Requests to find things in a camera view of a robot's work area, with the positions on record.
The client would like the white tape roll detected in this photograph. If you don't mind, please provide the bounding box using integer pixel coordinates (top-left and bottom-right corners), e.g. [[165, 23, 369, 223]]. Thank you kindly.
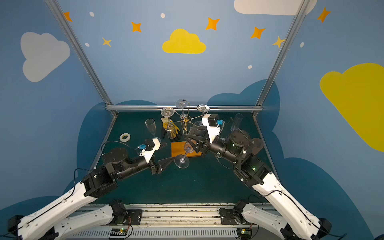
[[119, 133, 131, 143]]

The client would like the clear flute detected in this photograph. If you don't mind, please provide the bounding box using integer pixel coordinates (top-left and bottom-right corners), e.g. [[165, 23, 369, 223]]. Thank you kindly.
[[161, 107, 177, 140], [176, 99, 190, 135], [197, 104, 210, 115], [171, 123, 207, 169], [145, 119, 161, 143], [231, 113, 244, 132]]

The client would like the gold wire glass rack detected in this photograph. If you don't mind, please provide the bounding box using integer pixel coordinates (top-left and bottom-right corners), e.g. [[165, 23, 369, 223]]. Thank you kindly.
[[163, 99, 210, 140]]

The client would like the frosted brown plastic cup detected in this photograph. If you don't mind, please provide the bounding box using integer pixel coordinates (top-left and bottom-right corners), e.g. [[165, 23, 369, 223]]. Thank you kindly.
[[251, 138, 264, 156]]

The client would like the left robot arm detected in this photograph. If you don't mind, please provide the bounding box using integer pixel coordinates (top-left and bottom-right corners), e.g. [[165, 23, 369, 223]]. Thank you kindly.
[[8, 139, 174, 240]]

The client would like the aluminium frame back bar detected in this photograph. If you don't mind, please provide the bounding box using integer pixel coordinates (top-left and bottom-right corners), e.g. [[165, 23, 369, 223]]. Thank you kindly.
[[106, 105, 263, 112]]

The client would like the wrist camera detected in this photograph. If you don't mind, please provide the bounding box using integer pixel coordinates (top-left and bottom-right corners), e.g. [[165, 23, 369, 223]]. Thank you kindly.
[[136, 138, 161, 164], [202, 114, 223, 144]]

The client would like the orange wooden rack base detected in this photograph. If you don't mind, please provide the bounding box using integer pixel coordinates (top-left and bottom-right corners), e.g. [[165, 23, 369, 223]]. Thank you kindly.
[[171, 142, 202, 158]]

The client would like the yellow black rubber glove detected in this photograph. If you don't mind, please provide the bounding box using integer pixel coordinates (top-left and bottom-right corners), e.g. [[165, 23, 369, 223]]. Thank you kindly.
[[161, 117, 182, 142]]

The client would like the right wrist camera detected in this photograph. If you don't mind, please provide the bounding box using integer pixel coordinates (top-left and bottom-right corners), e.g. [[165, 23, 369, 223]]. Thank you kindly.
[[202, 114, 223, 144]]

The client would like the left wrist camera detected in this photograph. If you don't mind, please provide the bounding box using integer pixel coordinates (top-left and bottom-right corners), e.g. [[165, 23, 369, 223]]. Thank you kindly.
[[136, 138, 161, 164]]

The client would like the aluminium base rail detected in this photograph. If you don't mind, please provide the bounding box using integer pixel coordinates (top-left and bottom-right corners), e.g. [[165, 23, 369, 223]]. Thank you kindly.
[[67, 203, 278, 240]]

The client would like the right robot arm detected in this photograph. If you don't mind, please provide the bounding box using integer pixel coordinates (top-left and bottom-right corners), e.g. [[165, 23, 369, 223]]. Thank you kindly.
[[185, 130, 332, 240]]

